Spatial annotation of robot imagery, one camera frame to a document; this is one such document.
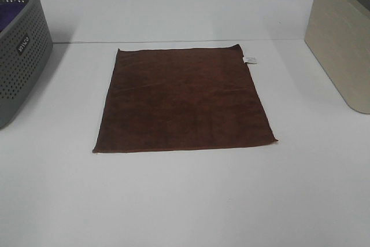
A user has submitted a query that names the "grey perforated laundry basket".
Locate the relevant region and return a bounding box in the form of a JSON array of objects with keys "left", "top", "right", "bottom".
[{"left": 1, "top": 0, "right": 53, "bottom": 127}]

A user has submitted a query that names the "purple cloth in basket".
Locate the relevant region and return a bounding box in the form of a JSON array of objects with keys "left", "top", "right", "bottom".
[{"left": 0, "top": 2, "right": 26, "bottom": 31}]

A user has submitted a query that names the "beige storage bin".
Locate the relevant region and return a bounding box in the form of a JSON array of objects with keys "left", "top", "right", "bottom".
[{"left": 305, "top": 0, "right": 369, "bottom": 114}]

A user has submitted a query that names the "brown towel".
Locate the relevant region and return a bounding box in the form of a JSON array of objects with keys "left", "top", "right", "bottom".
[{"left": 94, "top": 45, "right": 276, "bottom": 153}]

